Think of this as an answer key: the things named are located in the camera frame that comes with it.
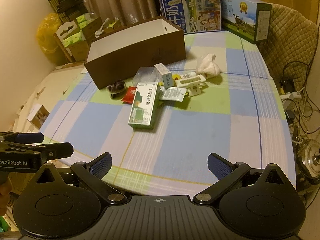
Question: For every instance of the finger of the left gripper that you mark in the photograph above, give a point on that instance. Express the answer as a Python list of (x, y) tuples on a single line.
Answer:
[(57, 151), (29, 138)]

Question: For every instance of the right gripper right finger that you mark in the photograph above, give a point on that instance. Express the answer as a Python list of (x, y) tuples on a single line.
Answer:
[(228, 175)]

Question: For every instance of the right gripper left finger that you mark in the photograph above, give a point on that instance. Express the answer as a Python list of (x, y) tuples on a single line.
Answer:
[(91, 174)]

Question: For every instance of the green white medicine box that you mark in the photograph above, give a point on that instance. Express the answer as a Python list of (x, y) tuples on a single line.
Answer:
[(144, 106)]

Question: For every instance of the red snack packet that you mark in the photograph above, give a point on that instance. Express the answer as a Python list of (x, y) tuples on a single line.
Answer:
[(129, 96)]

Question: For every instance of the dark purple scrunchie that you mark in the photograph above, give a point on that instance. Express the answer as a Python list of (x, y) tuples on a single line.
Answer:
[(116, 89)]

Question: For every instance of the small white medicine box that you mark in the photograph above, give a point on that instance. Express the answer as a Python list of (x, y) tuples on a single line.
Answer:
[(165, 75)]

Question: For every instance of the clear plastic case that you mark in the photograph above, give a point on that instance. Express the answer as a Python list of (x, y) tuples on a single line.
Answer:
[(145, 74)]

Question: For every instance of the white hair claw clip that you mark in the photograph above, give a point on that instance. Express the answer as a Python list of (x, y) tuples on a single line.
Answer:
[(196, 89)]

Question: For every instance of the yellow snack packet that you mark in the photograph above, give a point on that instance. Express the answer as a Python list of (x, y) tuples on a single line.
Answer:
[(176, 76)]

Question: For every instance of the person's left hand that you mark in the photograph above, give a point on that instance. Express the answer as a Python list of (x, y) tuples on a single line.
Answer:
[(5, 190)]

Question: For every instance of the small photo box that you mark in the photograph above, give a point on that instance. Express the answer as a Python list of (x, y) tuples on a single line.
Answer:
[(37, 115)]

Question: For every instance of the beige embroidered mat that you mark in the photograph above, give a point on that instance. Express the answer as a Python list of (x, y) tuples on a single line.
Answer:
[(47, 93)]

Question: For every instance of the checkered bed sheet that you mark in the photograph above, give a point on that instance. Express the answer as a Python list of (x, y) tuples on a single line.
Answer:
[(238, 115)]

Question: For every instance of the round metal appliance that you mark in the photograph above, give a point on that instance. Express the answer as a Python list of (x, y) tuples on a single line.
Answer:
[(308, 160)]

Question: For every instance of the white sachet packet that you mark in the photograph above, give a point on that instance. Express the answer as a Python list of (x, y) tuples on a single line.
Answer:
[(172, 94)]

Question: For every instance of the white power strip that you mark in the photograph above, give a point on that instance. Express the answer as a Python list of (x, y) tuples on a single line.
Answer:
[(291, 96)]

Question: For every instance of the yellow plastic bag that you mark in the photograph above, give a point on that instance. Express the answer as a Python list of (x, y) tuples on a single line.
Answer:
[(46, 40)]

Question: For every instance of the brown cardboard storage box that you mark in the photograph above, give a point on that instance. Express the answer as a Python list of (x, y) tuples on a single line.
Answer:
[(120, 53)]

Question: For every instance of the cardboard box with tissue packs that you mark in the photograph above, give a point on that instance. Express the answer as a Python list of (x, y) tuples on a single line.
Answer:
[(74, 38)]

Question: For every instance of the open box with trash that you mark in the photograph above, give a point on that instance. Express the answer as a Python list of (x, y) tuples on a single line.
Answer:
[(107, 27)]

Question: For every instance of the quilted beige chair cushion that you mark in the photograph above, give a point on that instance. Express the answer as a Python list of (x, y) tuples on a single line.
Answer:
[(290, 46)]

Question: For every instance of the black folding rack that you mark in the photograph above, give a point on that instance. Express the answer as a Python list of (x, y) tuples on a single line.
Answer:
[(68, 10)]

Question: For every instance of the cow picture milk box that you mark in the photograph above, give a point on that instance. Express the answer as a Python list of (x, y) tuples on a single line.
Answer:
[(248, 19)]

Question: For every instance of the blue milk carton box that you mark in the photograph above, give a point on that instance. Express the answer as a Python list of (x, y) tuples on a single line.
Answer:
[(193, 16)]

